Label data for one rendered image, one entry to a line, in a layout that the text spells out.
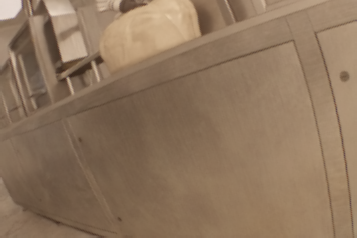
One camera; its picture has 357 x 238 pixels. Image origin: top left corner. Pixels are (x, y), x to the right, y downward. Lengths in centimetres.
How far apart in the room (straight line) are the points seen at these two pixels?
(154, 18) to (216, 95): 30
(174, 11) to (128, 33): 17
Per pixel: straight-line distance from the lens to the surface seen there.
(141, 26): 85
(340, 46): 57
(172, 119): 75
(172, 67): 70
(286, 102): 61
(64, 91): 161
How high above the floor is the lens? 75
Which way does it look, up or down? 4 degrees down
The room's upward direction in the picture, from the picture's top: 20 degrees counter-clockwise
